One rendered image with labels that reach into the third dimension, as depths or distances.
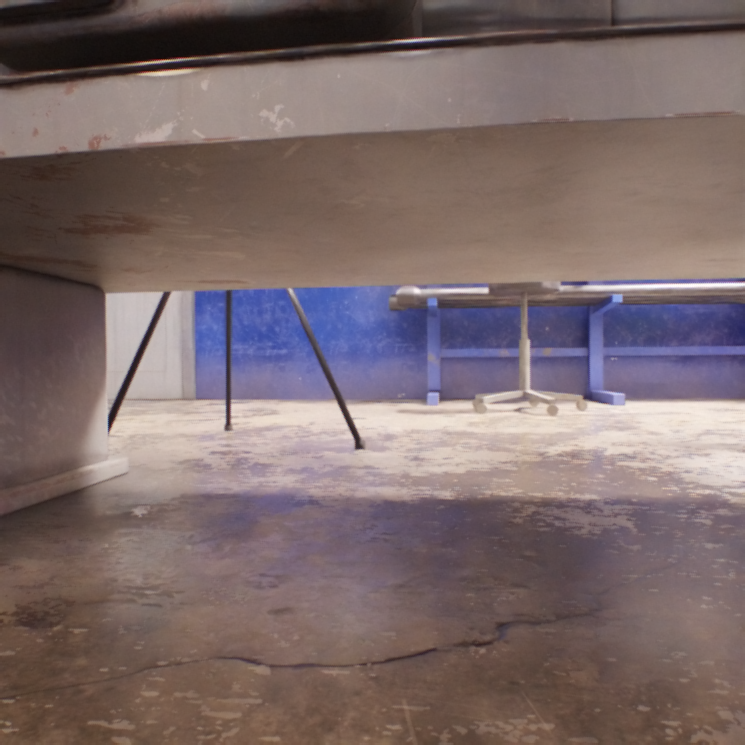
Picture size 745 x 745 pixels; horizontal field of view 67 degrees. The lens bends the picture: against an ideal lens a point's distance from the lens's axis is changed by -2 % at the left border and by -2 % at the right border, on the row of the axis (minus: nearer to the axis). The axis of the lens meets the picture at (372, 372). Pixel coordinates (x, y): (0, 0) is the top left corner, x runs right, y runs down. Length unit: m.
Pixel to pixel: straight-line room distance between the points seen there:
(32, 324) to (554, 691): 0.97
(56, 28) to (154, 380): 3.77
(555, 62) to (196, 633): 0.53
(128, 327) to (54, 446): 3.21
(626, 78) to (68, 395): 1.04
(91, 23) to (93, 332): 0.80
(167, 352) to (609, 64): 3.92
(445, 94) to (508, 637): 0.43
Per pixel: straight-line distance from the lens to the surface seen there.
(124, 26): 0.57
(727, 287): 3.70
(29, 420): 1.14
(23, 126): 0.57
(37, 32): 0.61
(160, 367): 4.25
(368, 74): 0.48
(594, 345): 3.81
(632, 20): 0.71
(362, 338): 3.86
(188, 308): 4.17
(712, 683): 0.52
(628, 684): 0.50
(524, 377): 2.87
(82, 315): 1.26
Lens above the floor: 0.23
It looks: 1 degrees down
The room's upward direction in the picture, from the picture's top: 1 degrees counter-clockwise
